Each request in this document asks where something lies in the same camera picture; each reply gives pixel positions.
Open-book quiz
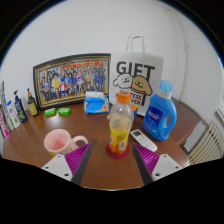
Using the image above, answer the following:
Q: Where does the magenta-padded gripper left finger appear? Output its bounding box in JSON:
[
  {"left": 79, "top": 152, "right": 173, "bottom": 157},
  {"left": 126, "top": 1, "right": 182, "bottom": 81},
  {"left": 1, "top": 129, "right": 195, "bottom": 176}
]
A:
[{"left": 40, "top": 142, "right": 93, "bottom": 186}]

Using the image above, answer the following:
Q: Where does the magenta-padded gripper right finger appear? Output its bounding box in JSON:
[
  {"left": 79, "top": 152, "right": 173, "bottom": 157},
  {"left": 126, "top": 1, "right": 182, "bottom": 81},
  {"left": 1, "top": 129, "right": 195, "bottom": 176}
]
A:
[{"left": 131, "top": 143, "right": 184, "bottom": 186}]

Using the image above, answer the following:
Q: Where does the orange juice bottle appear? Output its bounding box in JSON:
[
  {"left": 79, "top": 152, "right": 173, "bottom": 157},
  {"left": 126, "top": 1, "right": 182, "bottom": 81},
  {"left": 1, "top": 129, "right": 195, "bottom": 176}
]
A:
[{"left": 107, "top": 90, "right": 136, "bottom": 155}]

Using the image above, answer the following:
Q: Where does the white remote control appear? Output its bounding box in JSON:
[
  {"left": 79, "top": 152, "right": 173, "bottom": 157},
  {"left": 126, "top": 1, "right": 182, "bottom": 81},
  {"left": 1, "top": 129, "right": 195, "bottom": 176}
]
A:
[{"left": 129, "top": 128, "right": 158, "bottom": 153}]

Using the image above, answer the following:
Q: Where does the pink mug with yellow spots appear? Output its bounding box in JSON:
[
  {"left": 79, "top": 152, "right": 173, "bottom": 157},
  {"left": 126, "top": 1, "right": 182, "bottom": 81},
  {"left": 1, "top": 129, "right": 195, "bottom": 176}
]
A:
[{"left": 43, "top": 128, "right": 90, "bottom": 158}]

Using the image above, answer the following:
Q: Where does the flat round red coaster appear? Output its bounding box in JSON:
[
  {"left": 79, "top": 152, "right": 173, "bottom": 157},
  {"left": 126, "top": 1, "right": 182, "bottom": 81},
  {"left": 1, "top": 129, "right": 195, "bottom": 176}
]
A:
[{"left": 105, "top": 143, "right": 132, "bottom": 160}]

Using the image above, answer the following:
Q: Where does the blue detergent bottle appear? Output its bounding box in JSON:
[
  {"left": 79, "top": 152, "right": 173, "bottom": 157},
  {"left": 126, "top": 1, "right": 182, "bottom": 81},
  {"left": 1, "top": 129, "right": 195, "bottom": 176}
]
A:
[{"left": 142, "top": 79, "right": 178, "bottom": 142}]

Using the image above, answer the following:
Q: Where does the dark brown side cabinet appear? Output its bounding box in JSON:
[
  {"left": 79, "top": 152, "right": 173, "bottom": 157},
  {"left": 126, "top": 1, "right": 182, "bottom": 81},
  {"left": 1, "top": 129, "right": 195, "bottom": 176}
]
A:
[{"left": 169, "top": 97, "right": 203, "bottom": 148}]

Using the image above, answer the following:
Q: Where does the blue tissue pack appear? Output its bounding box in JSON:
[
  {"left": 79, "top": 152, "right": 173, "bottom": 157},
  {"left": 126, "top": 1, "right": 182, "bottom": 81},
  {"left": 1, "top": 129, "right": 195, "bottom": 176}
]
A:
[{"left": 83, "top": 90, "right": 110, "bottom": 115}]

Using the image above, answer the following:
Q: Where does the white radiator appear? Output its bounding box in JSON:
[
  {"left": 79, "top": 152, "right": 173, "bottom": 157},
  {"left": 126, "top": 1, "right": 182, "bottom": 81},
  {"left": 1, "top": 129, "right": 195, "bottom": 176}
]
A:
[{"left": 187, "top": 120, "right": 224, "bottom": 166}]

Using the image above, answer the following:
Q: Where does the amber pump bottle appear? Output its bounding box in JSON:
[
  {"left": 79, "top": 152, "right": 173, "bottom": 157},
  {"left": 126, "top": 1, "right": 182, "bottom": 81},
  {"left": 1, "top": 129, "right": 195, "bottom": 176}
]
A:
[{"left": 26, "top": 87, "right": 40, "bottom": 117}]

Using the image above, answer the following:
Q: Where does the dark blue pump bottle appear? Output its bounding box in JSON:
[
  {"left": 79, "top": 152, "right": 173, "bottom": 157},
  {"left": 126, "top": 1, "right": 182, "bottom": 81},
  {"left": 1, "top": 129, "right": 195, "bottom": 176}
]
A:
[{"left": 13, "top": 89, "right": 29, "bottom": 124}]

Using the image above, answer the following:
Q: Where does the framed group picture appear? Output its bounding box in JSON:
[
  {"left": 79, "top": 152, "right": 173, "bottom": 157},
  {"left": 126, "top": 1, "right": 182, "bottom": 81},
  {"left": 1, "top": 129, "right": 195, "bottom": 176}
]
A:
[{"left": 32, "top": 53, "right": 112, "bottom": 112}]

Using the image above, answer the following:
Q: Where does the white and green shampoo bottle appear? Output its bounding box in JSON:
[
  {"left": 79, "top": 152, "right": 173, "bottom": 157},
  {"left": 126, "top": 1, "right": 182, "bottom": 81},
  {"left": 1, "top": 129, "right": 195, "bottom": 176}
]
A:
[{"left": 6, "top": 100, "right": 22, "bottom": 130}]

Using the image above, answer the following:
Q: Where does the white paper gift bag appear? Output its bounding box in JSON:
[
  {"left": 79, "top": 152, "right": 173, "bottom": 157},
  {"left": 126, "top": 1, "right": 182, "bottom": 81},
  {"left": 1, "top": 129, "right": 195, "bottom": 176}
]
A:
[{"left": 109, "top": 34, "right": 165, "bottom": 118}]

